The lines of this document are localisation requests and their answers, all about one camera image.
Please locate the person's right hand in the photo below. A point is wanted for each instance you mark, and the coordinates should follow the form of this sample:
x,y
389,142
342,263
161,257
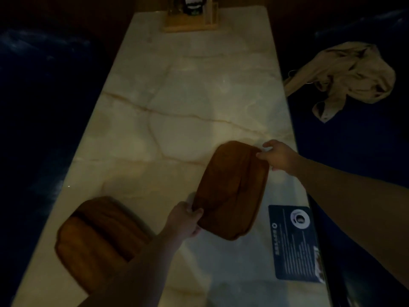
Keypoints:
x,y
281,156

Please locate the person's left hand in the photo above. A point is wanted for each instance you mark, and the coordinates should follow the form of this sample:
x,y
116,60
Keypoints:
x,y
182,220

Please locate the person's right thumb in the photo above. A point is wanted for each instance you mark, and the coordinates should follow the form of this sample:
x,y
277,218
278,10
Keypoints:
x,y
263,154

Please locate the person's left thumb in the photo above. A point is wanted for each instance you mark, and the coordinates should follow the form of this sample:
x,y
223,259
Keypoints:
x,y
195,214

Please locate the brown wooden tray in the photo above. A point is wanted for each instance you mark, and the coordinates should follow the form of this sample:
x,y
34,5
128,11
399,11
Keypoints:
x,y
231,191
99,241

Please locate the person's left forearm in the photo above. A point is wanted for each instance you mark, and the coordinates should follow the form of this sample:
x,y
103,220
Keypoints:
x,y
134,271

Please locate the person's right forearm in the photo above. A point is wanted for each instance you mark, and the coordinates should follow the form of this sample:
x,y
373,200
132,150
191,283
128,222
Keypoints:
x,y
358,204

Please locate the dark blue booth seat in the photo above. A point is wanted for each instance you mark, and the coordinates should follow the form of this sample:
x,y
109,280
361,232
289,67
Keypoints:
x,y
41,134
351,150

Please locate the dark blue printed card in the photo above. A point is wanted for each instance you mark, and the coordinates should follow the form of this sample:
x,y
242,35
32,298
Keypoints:
x,y
295,244

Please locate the beige crumpled jacket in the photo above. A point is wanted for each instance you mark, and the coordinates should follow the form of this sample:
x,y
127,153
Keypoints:
x,y
345,76

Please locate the wooden condiment holder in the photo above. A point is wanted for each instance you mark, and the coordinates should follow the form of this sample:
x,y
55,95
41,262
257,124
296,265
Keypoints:
x,y
191,20

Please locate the black bottle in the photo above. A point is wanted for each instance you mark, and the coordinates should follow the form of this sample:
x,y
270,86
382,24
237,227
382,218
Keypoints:
x,y
192,5

